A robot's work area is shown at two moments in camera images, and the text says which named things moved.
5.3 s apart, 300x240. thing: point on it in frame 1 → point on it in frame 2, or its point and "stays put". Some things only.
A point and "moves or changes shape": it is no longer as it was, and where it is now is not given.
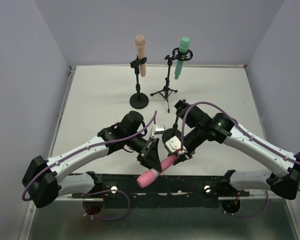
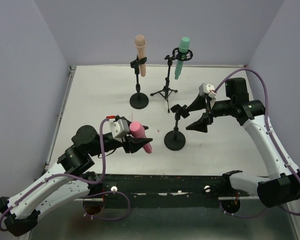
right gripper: [185, 153] → [209, 110]
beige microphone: [140, 42] stays put
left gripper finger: [151, 159] → [133, 144]
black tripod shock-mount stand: [182, 56] stays put
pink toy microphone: [149, 175] moves or changes shape
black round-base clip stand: [138, 100] stays put
